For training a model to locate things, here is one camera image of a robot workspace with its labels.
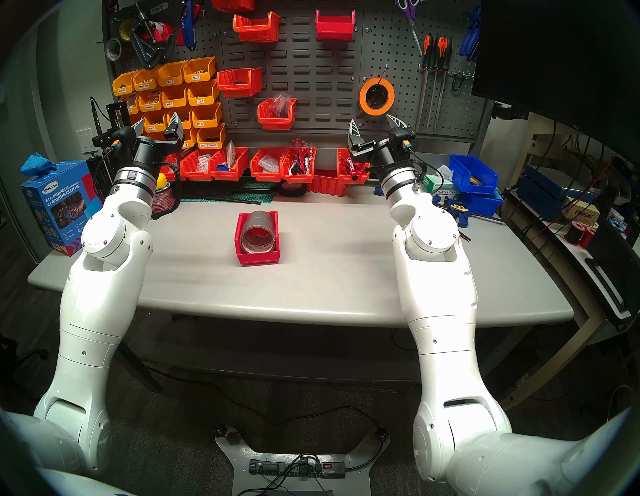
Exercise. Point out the yellow bin labelled M2.5-6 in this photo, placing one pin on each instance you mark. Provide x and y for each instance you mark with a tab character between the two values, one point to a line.
156	135

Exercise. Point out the white tape label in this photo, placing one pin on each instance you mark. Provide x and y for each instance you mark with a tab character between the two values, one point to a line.
159	8

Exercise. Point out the black flat panel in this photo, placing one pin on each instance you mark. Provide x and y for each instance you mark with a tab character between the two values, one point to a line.
612	270

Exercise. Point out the yellow bin labelled M3X6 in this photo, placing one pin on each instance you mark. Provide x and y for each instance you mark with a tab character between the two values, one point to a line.
198	74

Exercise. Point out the yellow bin labelled M2.5-5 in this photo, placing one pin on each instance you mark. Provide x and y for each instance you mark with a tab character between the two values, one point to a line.
191	140

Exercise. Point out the white wall switch plate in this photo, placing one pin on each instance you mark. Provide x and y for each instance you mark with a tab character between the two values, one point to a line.
85	140

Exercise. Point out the yellow bin labelled M3-6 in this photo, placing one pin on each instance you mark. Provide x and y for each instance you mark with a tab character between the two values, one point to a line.
206	119

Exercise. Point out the yellow bin labelled M3-8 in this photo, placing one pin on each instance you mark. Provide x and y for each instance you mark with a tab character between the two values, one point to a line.
188	120

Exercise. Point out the orange tape roll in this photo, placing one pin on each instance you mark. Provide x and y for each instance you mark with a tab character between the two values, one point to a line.
362	100

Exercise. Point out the yellow bin labelled M3-12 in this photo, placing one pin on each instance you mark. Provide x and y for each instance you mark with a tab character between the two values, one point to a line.
154	122

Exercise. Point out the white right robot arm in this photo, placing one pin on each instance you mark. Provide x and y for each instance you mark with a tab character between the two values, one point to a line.
440	300

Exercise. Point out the yellow bin labelled M3X8 BAO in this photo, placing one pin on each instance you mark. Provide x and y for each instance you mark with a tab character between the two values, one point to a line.
146	84

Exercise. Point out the black tape roll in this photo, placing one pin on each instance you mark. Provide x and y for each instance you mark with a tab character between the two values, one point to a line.
292	190

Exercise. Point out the yellow bin labelled M4-6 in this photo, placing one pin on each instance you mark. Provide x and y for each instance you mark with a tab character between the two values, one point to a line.
174	100

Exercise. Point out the Kimtech tissue box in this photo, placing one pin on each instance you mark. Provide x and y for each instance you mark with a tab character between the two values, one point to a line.
445	189

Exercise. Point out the green cutting mat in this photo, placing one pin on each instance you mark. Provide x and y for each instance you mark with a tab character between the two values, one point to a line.
260	185

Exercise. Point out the blue cloth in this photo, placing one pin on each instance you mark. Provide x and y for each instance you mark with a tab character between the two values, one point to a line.
37	164

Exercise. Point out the blue plastic bin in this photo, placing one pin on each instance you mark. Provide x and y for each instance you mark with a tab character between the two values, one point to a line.
462	172
482	204

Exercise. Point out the black soldering iron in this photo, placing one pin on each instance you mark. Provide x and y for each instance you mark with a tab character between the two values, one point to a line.
99	125

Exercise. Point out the dark grey C-clamp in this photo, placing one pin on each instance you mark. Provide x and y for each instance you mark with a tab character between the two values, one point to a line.
142	56

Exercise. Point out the orange black screwdriver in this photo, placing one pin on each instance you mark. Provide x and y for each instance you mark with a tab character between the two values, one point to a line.
427	50
440	50
448	54

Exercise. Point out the yellow bin labelled M4X4X6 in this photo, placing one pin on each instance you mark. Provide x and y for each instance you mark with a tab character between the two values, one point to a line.
150	103

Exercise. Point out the yellow tape roll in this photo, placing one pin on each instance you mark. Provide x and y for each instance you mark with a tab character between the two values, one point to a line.
123	31

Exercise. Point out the dark blue case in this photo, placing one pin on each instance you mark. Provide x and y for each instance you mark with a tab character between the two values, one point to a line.
540	192

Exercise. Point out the red storage bin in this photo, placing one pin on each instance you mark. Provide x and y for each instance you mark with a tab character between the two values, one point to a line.
257	257

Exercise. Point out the yellow screw bin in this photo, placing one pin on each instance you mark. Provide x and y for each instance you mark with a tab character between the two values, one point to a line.
134	106

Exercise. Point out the yellow bin labelled M4-0.7 HEX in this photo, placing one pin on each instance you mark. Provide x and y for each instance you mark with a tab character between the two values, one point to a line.
210	141

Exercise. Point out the deep red plastic bin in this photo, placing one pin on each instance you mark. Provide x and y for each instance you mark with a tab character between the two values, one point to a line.
335	31

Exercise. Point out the black metal stand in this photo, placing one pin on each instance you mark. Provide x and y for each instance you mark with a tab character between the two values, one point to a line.
102	139

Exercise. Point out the grey pegboard wall panel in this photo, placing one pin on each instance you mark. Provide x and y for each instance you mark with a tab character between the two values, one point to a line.
325	100

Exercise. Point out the purple scissors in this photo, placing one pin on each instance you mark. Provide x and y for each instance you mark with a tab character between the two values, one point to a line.
411	19

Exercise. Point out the blue cleaning cloths box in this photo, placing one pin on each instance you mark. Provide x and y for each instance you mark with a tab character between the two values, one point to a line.
55	210

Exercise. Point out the yellow bin labelled M3X14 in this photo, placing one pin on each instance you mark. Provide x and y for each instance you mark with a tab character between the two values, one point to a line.
124	87

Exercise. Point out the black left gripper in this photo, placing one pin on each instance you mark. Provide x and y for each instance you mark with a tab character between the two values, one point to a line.
145	155

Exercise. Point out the red plastic tool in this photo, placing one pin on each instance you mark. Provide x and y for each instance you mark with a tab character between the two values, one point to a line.
165	32

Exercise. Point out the blue bar clamp yellow label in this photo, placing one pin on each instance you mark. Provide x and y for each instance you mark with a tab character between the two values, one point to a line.
457	210

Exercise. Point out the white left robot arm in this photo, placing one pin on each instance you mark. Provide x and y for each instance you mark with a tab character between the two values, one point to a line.
100	300

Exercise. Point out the black chair base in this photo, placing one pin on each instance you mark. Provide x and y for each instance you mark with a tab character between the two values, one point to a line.
7	350

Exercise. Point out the clear tape roll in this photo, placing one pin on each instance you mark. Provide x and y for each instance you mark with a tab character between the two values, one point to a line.
108	50

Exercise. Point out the yellow bin labelled M3-4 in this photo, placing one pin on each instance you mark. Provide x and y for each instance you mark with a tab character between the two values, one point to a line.
202	96

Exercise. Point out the Tuofeng cardboard box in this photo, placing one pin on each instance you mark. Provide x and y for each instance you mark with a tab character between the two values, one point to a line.
582	212

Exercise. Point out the tall clear plastic bag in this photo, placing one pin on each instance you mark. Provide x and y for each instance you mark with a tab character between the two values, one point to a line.
230	152

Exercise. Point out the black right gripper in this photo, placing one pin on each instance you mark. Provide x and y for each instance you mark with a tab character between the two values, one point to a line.
390	152

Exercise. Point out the black power strip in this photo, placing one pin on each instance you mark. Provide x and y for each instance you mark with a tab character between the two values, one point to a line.
280	467

